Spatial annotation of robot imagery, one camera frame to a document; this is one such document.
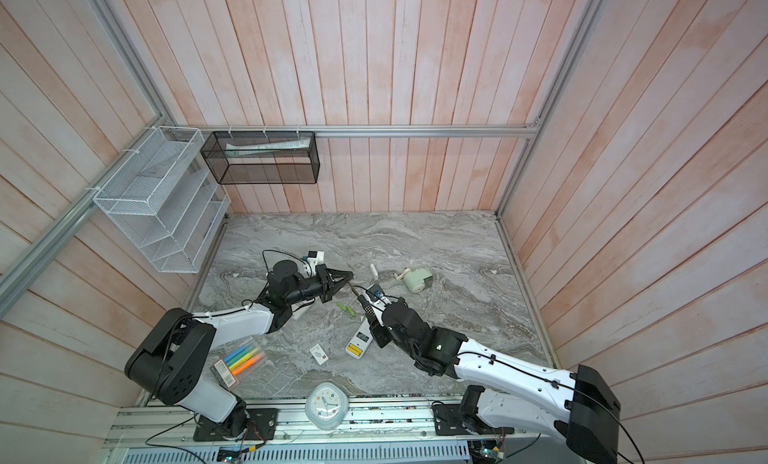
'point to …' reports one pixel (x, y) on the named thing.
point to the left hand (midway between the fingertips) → (354, 279)
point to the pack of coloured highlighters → (233, 367)
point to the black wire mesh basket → (262, 157)
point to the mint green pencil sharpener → (416, 280)
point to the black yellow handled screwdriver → (368, 308)
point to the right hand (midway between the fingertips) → (373, 310)
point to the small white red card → (318, 353)
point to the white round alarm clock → (327, 406)
